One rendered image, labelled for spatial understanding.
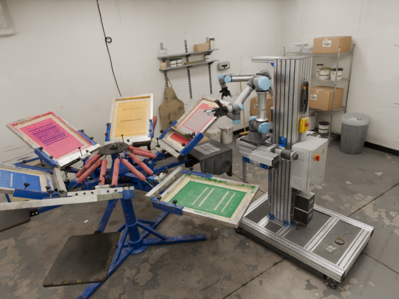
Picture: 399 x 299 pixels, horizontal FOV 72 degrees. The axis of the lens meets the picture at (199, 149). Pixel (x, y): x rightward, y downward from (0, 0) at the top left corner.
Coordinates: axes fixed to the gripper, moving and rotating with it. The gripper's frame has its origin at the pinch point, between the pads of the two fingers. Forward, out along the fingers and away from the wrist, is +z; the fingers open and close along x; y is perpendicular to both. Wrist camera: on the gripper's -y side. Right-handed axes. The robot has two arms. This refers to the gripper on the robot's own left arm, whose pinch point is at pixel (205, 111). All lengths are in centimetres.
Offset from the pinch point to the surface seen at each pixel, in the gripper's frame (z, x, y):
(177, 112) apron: -37, 286, 39
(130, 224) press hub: 86, 64, 124
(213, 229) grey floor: -11, 62, 161
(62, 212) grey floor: 183, 193, 142
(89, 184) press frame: 115, 46, 58
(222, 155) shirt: -36, 68, 69
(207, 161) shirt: -15, 63, 70
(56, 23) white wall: 128, 233, -124
